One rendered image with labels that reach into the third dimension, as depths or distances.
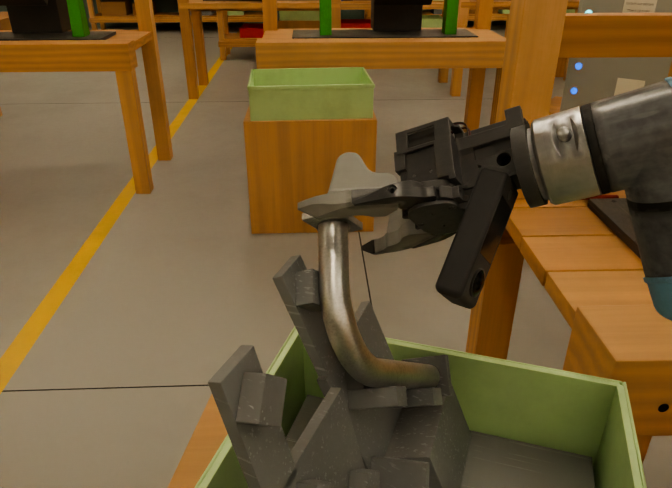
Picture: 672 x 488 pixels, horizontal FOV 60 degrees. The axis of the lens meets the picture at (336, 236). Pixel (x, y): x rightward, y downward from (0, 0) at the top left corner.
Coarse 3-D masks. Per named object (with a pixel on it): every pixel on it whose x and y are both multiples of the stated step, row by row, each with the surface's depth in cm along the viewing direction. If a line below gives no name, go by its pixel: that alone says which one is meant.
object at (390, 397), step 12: (348, 384) 61; (360, 384) 60; (348, 396) 61; (360, 396) 60; (372, 396) 59; (384, 396) 59; (396, 396) 58; (408, 396) 68; (420, 396) 67; (432, 396) 67; (360, 408) 60; (372, 408) 60
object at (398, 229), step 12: (396, 216) 61; (396, 228) 61; (408, 228) 57; (372, 240) 62; (384, 240) 61; (396, 240) 59; (408, 240) 58; (420, 240) 58; (372, 252) 62; (384, 252) 61
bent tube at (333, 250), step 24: (336, 240) 56; (336, 264) 55; (336, 288) 54; (336, 312) 54; (336, 336) 54; (360, 336) 55; (360, 360) 55; (384, 360) 60; (384, 384) 59; (408, 384) 64; (432, 384) 70
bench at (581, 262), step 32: (512, 224) 125; (544, 224) 124; (576, 224) 124; (512, 256) 143; (544, 256) 112; (576, 256) 112; (608, 256) 112; (512, 288) 147; (576, 288) 102; (608, 288) 102; (640, 288) 102; (480, 320) 152; (512, 320) 152; (480, 352) 157; (640, 448) 90
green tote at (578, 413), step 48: (288, 336) 77; (288, 384) 76; (480, 384) 74; (528, 384) 72; (576, 384) 70; (624, 384) 68; (528, 432) 75; (576, 432) 73; (624, 432) 62; (240, 480) 64; (624, 480) 59
